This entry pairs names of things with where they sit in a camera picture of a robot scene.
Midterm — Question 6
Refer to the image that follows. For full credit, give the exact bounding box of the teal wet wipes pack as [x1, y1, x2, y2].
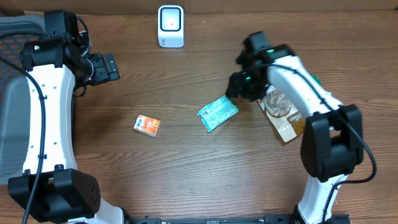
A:
[197, 95, 239, 133]

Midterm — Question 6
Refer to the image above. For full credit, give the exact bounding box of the brown mushroom snack bag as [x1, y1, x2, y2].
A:
[256, 85, 305, 143]

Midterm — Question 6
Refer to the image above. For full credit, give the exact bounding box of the orange tissue pack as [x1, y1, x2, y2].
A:
[134, 114, 161, 137]

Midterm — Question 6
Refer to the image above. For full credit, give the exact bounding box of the green lid jar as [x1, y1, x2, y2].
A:
[311, 75, 322, 86]

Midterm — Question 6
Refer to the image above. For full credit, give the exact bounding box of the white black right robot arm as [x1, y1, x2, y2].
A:
[226, 31, 363, 223]

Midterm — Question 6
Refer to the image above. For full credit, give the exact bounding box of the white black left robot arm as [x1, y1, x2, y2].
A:
[8, 10, 129, 223]

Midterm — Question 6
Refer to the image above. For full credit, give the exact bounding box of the white barcode scanner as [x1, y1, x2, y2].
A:
[157, 4, 184, 48]

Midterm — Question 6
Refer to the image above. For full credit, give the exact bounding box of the black mesh basket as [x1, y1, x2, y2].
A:
[0, 14, 77, 186]

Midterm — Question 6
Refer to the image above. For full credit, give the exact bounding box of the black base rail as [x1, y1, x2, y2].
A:
[124, 213, 352, 224]

